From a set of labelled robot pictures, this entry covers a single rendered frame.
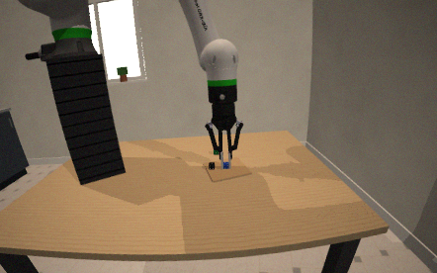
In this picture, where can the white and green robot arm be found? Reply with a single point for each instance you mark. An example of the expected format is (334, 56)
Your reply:
(72, 31)

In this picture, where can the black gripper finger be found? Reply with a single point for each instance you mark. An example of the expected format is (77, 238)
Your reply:
(209, 127)
(239, 125)

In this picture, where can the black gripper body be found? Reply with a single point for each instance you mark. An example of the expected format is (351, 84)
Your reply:
(223, 110)

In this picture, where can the tan mat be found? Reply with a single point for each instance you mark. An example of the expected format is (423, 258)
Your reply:
(237, 169)

